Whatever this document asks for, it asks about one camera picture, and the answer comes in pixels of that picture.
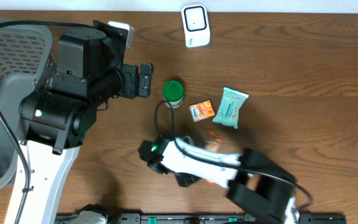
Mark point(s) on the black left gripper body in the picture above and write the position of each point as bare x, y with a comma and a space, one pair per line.
128, 89

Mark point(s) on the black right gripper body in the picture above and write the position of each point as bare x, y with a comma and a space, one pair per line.
184, 180

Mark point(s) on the orange candy bar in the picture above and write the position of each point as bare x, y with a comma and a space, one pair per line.
214, 142

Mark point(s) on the orange tissue pack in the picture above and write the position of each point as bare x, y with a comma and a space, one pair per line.
201, 111

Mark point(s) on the teal wet wipes pack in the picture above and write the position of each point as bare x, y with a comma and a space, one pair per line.
230, 105

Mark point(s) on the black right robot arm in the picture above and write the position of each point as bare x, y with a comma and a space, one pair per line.
254, 183

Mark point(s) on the white barcode scanner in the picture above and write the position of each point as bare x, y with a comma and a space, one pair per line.
195, 25

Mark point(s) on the green lid jar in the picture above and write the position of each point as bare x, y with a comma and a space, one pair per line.
173, 94

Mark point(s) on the dark grey plastic basket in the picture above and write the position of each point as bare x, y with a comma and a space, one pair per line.
25, 52

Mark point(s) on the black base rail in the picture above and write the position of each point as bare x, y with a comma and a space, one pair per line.
135, 218

